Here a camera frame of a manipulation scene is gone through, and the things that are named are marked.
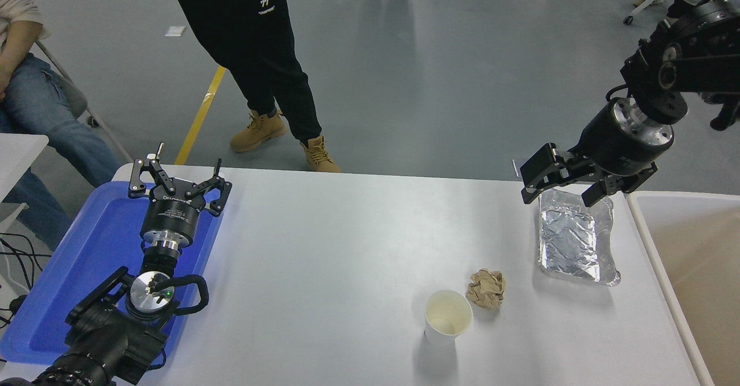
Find white paper cup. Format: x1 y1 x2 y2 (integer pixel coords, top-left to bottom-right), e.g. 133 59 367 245
424 289 473 349

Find black floor cables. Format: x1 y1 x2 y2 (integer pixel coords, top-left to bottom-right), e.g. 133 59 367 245
0 233 53 291

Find small white side table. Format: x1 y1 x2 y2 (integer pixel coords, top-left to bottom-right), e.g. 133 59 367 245
0 133 50 233

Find grey chair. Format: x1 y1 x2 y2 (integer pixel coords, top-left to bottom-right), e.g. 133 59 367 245
35 39 135 164

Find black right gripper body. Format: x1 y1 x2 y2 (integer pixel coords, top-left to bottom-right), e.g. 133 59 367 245
571 102 667 194

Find crumpled tan paper ball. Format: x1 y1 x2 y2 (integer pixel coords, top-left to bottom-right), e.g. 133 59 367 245
465 269 507 310

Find standing person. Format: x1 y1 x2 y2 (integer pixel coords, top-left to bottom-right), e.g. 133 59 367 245
165 0 342 173

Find blue plastic tray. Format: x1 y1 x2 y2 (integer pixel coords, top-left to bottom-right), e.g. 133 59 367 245
0 180 225 369

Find large pale bin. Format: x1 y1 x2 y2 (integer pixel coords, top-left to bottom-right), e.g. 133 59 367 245
626 191 740 386

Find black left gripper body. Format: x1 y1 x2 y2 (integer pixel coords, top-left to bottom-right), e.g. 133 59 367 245
140 192 204 245

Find seated person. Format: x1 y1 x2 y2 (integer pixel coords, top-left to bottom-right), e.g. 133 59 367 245
0 0 122 251

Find silver foil tray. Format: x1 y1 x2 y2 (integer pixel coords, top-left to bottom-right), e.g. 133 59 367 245
536 187 621 287

